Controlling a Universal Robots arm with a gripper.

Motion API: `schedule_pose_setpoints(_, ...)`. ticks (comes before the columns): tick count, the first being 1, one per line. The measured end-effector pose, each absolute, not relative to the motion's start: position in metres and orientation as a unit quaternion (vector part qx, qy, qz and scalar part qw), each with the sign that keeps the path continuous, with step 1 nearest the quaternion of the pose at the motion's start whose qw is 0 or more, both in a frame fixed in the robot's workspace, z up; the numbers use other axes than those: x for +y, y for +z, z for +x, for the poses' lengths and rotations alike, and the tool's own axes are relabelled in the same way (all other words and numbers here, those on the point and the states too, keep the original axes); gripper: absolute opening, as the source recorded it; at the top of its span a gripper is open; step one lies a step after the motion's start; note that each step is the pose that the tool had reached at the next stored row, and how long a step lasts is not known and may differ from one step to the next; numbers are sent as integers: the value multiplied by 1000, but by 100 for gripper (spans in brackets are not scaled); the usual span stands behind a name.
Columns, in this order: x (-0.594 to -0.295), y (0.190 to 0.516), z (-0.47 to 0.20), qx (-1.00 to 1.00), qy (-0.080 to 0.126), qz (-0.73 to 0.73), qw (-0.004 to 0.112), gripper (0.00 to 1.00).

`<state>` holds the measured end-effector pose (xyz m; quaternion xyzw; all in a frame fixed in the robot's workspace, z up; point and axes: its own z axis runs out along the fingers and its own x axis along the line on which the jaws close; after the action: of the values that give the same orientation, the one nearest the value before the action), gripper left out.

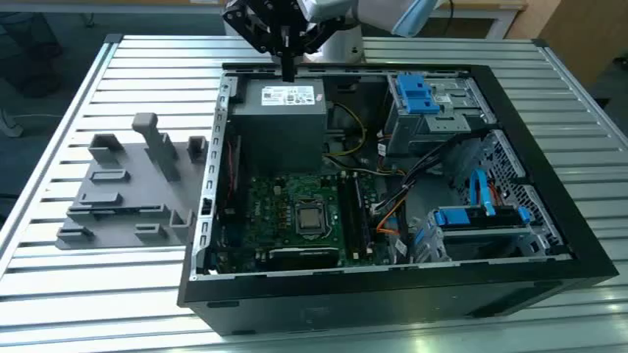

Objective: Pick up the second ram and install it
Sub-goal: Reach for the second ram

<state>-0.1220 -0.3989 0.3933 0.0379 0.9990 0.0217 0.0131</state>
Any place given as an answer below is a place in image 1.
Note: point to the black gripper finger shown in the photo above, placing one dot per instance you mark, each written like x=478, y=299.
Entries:
x=250, y=25
x=322, y=36

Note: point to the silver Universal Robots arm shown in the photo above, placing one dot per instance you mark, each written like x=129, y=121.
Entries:
x=343, y=40

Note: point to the black RAM slot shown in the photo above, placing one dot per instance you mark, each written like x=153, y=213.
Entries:
x=347, y=213

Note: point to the blue drive bay latch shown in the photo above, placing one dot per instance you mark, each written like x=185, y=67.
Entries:
x=417, y=95

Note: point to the grey power supply unit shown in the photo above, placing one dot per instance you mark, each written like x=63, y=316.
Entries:
x=279, y=139

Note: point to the silver drive cage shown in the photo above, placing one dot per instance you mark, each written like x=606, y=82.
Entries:
x=451, y=121

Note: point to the white-framed wooden desk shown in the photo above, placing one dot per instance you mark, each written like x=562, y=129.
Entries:
x=491, y=3

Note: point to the CPU socket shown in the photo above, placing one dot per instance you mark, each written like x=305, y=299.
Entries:
x=310, y=201

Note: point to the black mesh waste bin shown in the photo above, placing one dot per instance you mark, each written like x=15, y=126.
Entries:
x=30, y=55

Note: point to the grey plastic parts rack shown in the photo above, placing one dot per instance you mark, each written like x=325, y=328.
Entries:
x=147, y=176

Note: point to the silver CPU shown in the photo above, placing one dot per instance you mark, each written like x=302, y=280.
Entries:
x=310, y=218

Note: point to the green motherboard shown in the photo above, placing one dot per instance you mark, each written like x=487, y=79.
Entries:
x=265, y=220

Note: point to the wooden cabinet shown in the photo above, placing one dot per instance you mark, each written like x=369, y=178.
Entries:
x=579, y=36

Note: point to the blue disk carrier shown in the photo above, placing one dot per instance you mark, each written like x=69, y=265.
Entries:
x=454, y=217

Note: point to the white furniture leg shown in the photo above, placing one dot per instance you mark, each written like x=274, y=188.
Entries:
x=11, y=127

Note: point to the black graphics card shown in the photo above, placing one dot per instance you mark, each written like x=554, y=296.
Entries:
x=305, y=257

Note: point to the silver disk bay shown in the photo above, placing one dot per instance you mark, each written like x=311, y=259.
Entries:
x=491, y=233

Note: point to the black open PC case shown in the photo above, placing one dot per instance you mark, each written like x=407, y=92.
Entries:
x=343, y=294

